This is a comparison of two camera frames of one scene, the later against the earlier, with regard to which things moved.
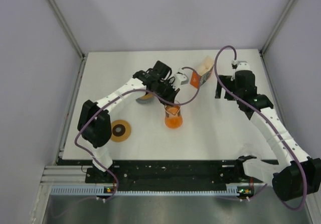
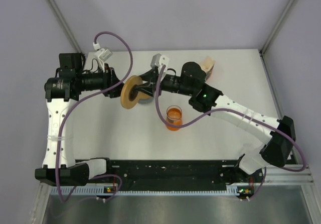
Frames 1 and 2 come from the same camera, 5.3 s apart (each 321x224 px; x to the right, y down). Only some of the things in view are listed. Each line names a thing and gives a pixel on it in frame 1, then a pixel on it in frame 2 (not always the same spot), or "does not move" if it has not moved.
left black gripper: x=171 y=97 -> x=109 y=79
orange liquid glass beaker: x=173 y=120 does not move
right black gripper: x=227 y=81 -> x=151 y=88
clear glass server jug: x=146 y=102 does not move
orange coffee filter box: x=200 y=78 does not move
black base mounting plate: x=173 y=173 does not move
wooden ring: x=121 y=130 -> x=125 y=101
